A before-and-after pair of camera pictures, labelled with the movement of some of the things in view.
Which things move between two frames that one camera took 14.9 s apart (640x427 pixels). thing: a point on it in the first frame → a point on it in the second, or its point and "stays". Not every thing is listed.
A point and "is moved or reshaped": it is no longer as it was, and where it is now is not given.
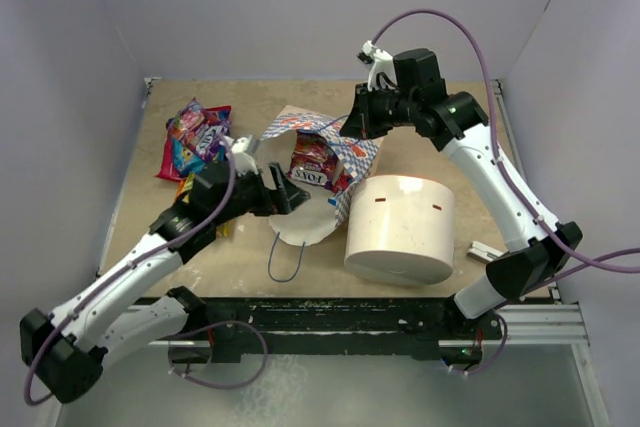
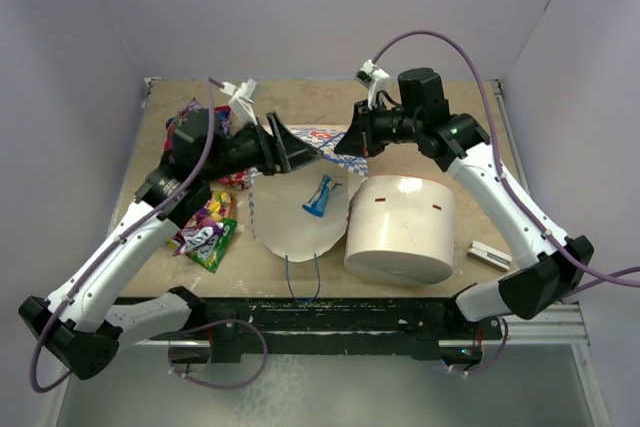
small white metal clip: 486,253 stays
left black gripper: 285,197 → 298,152
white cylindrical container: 400,229 stays
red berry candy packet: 313,162 is moved or reshaped
